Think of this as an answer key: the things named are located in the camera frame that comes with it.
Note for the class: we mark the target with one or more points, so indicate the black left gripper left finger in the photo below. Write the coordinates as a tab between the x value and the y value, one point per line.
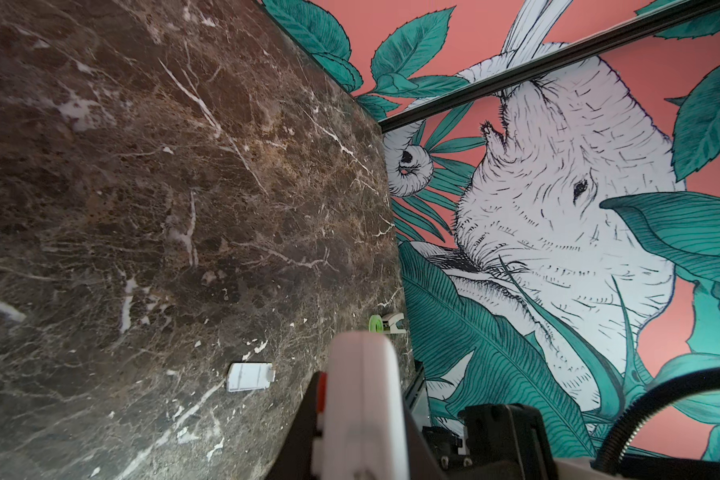
295	456

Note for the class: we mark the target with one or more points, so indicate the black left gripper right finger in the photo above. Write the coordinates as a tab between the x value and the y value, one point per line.
421	462

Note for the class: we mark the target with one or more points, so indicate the white remote control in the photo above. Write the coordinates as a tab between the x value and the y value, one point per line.
361	422

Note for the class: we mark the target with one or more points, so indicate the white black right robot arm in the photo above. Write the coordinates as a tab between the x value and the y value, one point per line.
569	436

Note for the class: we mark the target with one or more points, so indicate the black right corner frame post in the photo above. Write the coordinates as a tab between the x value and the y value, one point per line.
641	26

